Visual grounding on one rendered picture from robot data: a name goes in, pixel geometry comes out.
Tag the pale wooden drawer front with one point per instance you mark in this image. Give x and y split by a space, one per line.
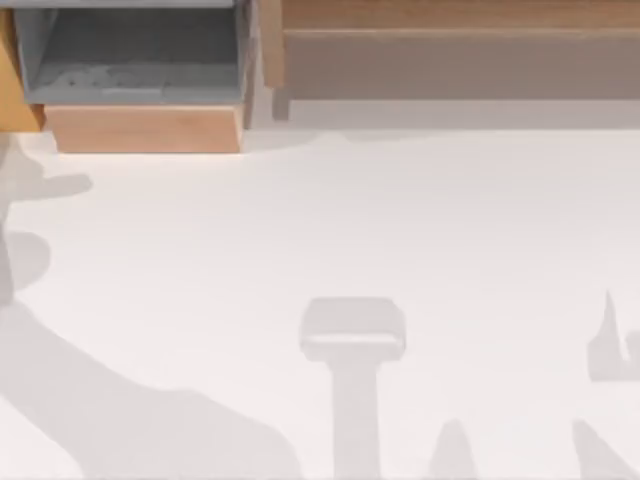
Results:
145 129

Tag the wooden open shelf unit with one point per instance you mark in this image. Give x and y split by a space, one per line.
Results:
450 55

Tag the pulled-out drawer grey inside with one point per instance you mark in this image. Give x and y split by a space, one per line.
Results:
135 55

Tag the wooden cupboard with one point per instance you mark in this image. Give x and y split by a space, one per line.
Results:
12 90

